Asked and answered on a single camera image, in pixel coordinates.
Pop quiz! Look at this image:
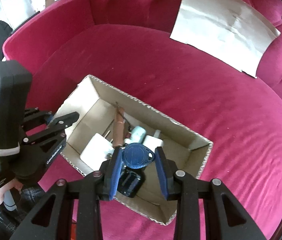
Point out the cardboard box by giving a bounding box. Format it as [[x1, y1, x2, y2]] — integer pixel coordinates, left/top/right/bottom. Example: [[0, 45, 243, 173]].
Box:
[[55, 75, 213, 225]]

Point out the brown lipstick tube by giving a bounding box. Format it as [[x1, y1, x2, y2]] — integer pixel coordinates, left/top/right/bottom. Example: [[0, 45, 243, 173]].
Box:
[[112, 106, 125, 148]]

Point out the pale blue cosmetic tube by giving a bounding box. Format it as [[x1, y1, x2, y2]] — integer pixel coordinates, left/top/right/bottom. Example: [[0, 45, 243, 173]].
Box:
[[129, 126, 146, 143]]

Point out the blue teardrop key fob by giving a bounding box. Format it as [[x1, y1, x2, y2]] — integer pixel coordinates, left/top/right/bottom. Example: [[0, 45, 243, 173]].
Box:
[[122, 143, 155, 170]]

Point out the black glossy jar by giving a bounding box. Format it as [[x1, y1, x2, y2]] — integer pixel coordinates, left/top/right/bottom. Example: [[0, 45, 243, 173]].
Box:
[[117, 166, 145, 198]]

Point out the white charger plug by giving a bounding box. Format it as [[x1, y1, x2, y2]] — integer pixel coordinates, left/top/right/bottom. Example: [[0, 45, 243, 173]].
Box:
[[143, 129, 164, 152]]

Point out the metal keychain bunch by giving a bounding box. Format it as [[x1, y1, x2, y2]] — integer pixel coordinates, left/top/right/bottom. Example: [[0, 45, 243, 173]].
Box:
[[116, 102, 132, 149]]

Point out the red velvet tufted sofa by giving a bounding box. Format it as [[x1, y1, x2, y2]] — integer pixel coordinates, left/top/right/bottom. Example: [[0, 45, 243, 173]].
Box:
[[3, 0, 282, 239]]

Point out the crumpled brown paper sheet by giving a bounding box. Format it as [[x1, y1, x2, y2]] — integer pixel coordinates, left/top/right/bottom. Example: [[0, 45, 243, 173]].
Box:
[[170, 0, 280, 77]]

